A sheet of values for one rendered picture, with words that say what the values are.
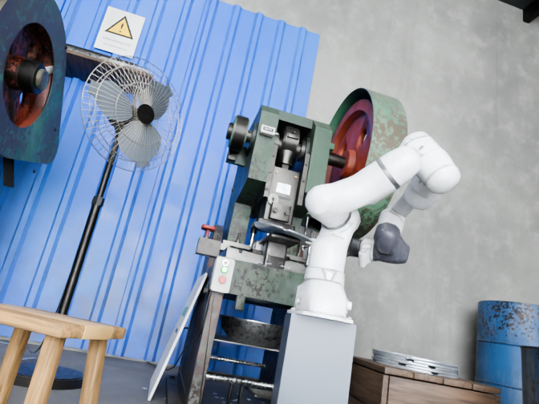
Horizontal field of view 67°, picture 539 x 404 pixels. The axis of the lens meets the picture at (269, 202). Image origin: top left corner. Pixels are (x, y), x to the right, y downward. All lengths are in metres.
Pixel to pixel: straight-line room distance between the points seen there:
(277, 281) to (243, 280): 0.15
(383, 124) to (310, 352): 1.20
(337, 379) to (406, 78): 3.56
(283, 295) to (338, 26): 3.07
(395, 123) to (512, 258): 2.66
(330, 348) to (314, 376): 0.08
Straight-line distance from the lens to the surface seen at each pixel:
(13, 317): 1.11
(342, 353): 1.16
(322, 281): 1.17
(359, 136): 2.31
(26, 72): 2.28
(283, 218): 1.98
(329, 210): 1.18
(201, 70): 3.64
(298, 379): 1.15
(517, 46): 5.50
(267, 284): 1.79
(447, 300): 3.92
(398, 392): 1.40
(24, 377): 2.03
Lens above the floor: 0.41
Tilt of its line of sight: 16 degrees up
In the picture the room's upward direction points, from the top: 11 degrees clockwise
